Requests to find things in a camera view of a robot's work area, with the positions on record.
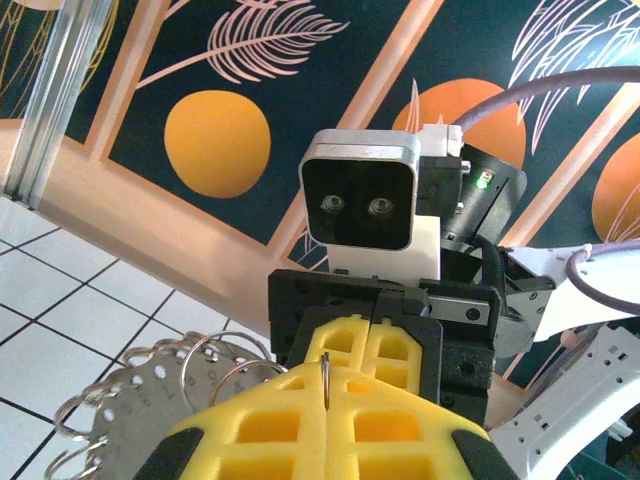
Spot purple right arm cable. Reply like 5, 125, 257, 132
457, 64, 640, 317

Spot aluminium corner post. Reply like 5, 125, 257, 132
0, 0, 120, 210

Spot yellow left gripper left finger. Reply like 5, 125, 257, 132
133, 361, 330, 480

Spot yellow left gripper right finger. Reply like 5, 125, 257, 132
327, 372, 522, 480

